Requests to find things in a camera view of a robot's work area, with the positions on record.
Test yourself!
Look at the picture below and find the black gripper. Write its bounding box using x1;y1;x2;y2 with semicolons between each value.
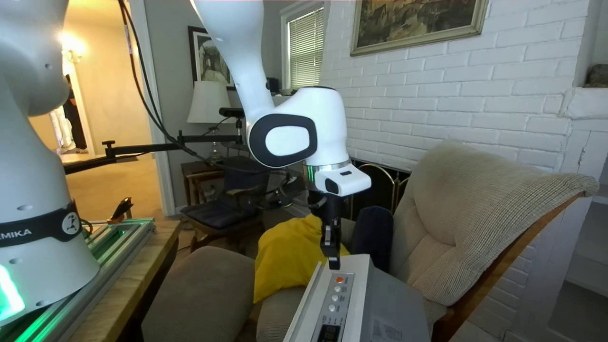
321;195;340;269

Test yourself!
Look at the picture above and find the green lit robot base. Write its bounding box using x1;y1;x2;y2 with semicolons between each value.
0;218;154;342

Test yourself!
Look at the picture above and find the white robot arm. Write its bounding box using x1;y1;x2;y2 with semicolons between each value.
0;0;370;324

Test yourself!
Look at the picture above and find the white portable air conditioner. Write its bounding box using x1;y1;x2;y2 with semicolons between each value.
283;254;431;342

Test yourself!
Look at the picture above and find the grey-brown sofa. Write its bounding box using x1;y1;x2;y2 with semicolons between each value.
141;246;253;342

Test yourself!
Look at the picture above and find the framed landscape painting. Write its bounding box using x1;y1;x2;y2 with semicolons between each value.
351;0;488;54

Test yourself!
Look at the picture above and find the black fireplace screen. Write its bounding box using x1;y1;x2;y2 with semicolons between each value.
342;159;410;218

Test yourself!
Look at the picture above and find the white shade table lamp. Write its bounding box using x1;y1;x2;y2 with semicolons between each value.
188;79;230;123

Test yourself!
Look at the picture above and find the yellow cushion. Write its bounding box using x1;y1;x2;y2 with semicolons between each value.
253;214;327;303

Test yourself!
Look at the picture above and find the white window blind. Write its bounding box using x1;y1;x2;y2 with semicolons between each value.
281;0;325;89

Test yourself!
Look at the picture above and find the dark blue cushion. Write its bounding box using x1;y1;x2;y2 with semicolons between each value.
350;204;393;271

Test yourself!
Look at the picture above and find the framed portrait picture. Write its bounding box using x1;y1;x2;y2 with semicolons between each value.
188;26;230;83

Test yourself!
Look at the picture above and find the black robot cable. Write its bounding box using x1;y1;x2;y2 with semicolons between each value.
116;0;255;176

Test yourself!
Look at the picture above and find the wooden table edge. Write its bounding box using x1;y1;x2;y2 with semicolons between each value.
65;220;179;342

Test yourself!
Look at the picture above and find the beige recliner armchair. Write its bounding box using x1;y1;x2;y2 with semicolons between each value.
256;142;598;342

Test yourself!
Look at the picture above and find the dark wooden rocking chair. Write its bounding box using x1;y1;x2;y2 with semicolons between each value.
182;155;302;250

